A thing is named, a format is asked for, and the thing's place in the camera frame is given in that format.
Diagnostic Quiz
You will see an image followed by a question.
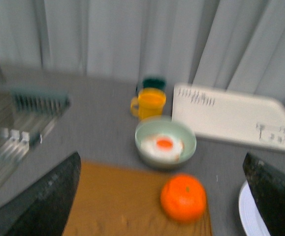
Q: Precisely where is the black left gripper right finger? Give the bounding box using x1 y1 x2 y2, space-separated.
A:
243 153 285 236

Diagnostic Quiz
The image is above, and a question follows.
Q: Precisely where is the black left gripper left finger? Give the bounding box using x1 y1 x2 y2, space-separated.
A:
0 152 81 236

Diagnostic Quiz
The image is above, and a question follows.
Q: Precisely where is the white round plate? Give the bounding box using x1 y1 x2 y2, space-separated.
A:
239 180 270 236

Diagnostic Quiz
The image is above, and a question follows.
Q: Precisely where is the orange mandarin fruit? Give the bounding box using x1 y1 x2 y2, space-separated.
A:
160 173 207 223

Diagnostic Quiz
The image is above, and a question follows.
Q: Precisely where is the wooden cutting board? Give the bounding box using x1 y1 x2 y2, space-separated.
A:
63 161 212 236

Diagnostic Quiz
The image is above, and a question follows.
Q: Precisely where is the cream bear tray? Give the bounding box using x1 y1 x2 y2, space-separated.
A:
172 83 285 151

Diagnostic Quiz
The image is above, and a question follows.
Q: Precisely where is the metal dish rack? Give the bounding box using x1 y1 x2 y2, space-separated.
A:
0 87 70 188

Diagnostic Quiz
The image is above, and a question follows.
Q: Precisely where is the fake fried egg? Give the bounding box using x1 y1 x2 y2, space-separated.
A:
140 134 184 162

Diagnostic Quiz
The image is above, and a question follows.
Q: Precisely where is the light green bowl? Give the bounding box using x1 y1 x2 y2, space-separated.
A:
135 116 197 170

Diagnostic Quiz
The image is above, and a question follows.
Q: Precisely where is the yellow mug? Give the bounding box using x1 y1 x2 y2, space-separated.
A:
130 88 166 120

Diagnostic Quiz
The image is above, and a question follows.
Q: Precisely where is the dark green mug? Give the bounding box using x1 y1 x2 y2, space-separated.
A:
135 76 166 95

